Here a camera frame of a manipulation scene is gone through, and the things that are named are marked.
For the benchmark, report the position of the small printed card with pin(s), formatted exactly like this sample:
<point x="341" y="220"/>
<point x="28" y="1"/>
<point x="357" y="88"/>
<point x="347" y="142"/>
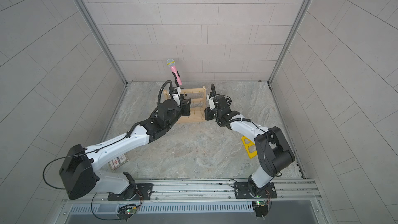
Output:
<point x="117" y="162"/>

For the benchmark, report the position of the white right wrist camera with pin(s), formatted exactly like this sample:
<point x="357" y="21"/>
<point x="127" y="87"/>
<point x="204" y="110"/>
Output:
<point x="211" y="102"/>

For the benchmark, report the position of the black microphone stand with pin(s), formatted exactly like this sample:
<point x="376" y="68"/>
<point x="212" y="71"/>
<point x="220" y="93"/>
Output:
<point x="178" y="80"/>

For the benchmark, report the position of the aluminium corner frame post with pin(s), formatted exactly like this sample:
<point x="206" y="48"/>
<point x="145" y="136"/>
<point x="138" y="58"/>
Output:
<point x="99" y="37"/>
<point x="295" y="27"/>

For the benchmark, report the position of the pink toy microphone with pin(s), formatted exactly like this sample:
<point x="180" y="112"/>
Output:
<point x="172" y="65"/>

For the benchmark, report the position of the aluminium corner frame post right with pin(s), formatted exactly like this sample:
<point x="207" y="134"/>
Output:
<point x="295" y="27"/>

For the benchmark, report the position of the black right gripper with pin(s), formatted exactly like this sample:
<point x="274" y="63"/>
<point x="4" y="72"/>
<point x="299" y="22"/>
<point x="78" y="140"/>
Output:
<point x="208" y="112"/>

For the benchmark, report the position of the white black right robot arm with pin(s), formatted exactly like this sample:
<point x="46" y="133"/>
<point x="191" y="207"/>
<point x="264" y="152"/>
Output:
<point x="273" y="151"/>

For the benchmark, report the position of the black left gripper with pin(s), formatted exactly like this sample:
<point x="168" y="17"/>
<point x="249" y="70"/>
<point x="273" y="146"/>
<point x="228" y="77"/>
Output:
<point x="184" y="106"/>

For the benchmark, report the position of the aluminium corner frame post left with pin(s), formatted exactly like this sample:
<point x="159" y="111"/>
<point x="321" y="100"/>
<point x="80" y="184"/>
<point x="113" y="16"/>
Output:
<point x="99" y="37"/>

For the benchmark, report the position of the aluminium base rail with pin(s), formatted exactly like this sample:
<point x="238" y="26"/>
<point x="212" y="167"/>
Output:
<point x="196" y="196"/>

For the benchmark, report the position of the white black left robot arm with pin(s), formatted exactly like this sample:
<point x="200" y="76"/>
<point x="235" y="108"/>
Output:
<point x="81" y="171"/>

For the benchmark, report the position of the wooden jewelry display stand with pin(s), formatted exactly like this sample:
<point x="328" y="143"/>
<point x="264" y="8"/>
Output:
<point x="197" y="106"/>

